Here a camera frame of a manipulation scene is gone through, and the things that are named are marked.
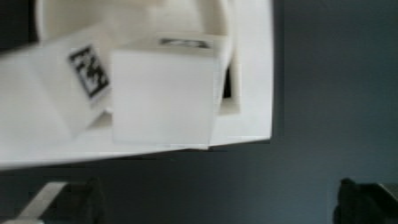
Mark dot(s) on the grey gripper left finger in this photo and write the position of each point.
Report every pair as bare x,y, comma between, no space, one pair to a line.
67,203

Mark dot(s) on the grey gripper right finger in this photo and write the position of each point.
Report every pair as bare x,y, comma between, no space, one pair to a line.
366,203

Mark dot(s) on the white stool leg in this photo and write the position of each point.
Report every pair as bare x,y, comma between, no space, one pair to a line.
53,90
167,78

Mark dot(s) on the white round stool seat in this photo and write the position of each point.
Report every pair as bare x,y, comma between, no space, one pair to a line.
126,17

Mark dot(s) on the white L-shaped fence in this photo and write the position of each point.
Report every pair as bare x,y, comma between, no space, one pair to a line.
238,19

